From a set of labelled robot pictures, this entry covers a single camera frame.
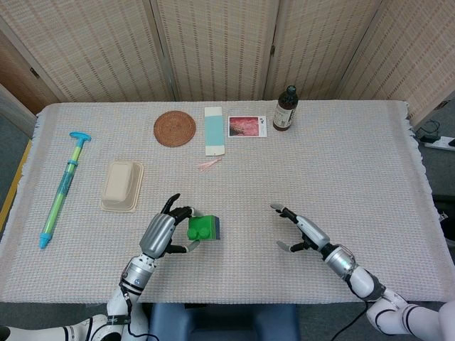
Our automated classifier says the woven folding screen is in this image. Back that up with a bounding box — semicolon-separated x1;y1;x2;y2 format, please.
0;0;455;125

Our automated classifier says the pale woven tablecloth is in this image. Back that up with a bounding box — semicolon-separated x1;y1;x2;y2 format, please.
0;100;445;305

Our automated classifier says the round woven rattan coaster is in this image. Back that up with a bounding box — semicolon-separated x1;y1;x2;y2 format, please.
153;110;197;147

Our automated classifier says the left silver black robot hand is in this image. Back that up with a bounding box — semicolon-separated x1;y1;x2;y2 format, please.
138;193;203;259

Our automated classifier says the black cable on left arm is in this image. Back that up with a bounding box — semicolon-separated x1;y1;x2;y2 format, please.
119;273;150;337

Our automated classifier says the white power strip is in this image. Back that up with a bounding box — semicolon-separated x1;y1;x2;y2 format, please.
424;136;455;151

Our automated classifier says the green toy block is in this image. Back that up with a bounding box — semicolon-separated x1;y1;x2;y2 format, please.
187;215;218;242

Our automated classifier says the beige lidded food container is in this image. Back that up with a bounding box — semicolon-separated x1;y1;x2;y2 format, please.
100;161;145;213

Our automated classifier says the black power adapter with cable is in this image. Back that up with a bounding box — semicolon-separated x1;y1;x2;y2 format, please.
415;120;442;141

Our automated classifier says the black floor equipment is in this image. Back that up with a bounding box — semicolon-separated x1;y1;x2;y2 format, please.
432;194;455;246

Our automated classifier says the postcard with red picture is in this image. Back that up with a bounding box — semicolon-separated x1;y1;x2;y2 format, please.
227;115;268;138

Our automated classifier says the blue green toy water pump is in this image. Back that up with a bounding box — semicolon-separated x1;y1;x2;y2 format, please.
38;131;92;250

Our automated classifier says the white blue bookmark pink tassel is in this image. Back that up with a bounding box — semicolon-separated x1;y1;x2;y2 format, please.
198;106;228;173

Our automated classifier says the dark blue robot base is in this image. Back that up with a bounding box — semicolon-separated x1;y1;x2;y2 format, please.
147;302;301;341

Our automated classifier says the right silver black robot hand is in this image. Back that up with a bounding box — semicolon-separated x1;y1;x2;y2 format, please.
269;202;333;254

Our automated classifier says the dark bottle with white label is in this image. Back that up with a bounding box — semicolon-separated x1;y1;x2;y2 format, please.
272;85;299;132

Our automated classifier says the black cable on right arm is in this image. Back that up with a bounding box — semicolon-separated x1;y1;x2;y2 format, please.
332;308;369;341

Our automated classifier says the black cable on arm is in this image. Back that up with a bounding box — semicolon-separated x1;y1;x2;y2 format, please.
119;273;150;337
332;308;369;341

